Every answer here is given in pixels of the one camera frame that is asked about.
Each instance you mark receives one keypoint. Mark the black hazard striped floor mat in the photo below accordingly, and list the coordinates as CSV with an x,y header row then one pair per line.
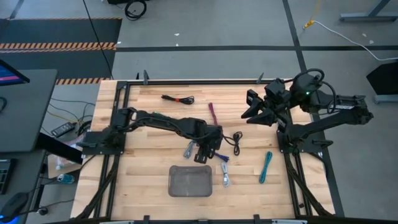
x,y
62,31

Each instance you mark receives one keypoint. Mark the translucent grey plastic bin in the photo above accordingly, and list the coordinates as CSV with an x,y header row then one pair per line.
x,y
190,182

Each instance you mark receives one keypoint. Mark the grey table leg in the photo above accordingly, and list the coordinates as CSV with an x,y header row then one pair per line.
x,y
367,16

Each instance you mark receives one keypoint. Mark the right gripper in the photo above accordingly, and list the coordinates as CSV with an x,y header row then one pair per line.
x,y
276,99

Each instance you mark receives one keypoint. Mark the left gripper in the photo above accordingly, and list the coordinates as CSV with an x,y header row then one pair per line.
x,y
213,137

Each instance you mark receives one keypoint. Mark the black remote control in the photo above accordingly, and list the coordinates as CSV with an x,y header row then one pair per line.
x,y
62,129

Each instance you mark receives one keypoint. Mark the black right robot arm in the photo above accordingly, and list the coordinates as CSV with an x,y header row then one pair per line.
x,y
326,124

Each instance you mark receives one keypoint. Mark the black table clamp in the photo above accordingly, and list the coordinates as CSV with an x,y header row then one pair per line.
x,y
145,77
146,219
260,79
257,218

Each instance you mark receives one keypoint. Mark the black computer desk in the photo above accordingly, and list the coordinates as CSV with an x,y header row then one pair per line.
x,y
25,174

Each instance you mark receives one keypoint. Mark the black keyboard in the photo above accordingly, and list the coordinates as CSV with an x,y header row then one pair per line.
x,y
6,175

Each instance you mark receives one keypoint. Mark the black box on grey stand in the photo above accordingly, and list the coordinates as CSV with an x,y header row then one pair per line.
x,y
384,79

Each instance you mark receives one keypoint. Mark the grey desk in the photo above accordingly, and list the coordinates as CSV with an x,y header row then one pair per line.
x,y
28,109

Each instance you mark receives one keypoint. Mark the blue water bottle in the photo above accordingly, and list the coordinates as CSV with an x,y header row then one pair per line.
x,y
66,179

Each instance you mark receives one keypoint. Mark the computer monitor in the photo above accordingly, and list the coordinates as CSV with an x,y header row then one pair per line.
x,y
9,76

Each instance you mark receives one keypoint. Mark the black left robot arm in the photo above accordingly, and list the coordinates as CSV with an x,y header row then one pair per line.
x,y
168,123

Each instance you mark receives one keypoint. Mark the black computer mouse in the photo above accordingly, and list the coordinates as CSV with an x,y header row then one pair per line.
x,y
14,205

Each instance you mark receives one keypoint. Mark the white metal bracket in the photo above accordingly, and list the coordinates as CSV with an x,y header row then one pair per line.
x,y
289,221
118,222

